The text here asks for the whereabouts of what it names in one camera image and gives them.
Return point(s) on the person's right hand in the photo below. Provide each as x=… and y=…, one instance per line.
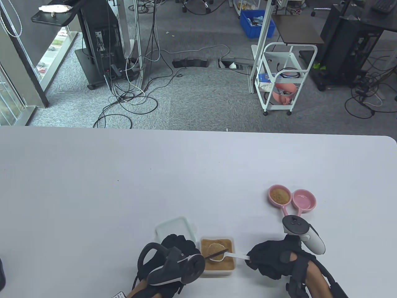
x=269, y=256

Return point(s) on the person's left hand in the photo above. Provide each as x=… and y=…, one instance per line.
x=183, y=245

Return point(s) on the clear container lid green seal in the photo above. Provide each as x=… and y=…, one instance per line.
x=173, y=226

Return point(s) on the white plastic coffee spoon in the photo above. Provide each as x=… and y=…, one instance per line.
x=238, y=256

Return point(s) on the scooped brown sugar granules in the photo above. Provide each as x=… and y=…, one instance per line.
x=214, y=248
x=279, y=196

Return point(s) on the grey disposable spoon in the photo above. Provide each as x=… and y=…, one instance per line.
x=220, y=252

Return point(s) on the clear plastic sugar container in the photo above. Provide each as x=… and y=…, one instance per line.
x=217, y=274

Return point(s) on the person's left forearm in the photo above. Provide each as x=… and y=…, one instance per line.
x=139, y=290

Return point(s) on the person's right forearm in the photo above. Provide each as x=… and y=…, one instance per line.
x=318, y=279

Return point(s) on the black white hand controller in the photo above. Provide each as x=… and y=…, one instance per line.
x=192, y=267
x=296, y=223

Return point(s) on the black wrist band white label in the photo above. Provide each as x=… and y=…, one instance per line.
x=119, y=295
x=339, y=290

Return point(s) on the pink plastic basin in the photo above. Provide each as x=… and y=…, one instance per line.
x=290, y=87

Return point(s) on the blue white box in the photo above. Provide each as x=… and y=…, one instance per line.
x=263, y=77

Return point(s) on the black power strip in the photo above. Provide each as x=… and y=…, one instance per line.
x=189, y=62

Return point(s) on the black cylindrical object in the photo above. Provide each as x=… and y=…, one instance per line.
x=2, y=273

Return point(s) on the grey floor socket box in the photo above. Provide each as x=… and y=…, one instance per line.
x=235, y=60

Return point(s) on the small green object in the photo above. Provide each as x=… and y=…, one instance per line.
x=317, y=65

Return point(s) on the white rolling cart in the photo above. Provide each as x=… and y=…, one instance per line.
x=282, y=59

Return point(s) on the blue plastic bin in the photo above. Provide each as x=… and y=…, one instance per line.
x=248, y=29

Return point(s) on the brown top stand table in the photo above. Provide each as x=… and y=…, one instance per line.
x=297, y=29

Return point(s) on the black computer rack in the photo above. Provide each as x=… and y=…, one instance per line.
x=341, y=37

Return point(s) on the office chair wheel base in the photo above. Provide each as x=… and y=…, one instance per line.
x=204, y=4

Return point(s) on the black wheeled equipment stand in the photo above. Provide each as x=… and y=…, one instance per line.
x=99, y=18

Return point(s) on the black desk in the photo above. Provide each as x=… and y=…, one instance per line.
x=381, y=21

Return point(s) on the black tray shelf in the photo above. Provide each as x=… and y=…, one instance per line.
x=49, y=19

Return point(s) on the white cloth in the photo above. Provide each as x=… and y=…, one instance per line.
x=55, y=8

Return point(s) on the black keyboard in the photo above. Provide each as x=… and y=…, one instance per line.
x=384, y=4

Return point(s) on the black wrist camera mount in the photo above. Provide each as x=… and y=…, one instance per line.
x=296, y=285

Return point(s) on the silver metal frame post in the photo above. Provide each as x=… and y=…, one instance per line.
x=262, y=31
x=138, y=37

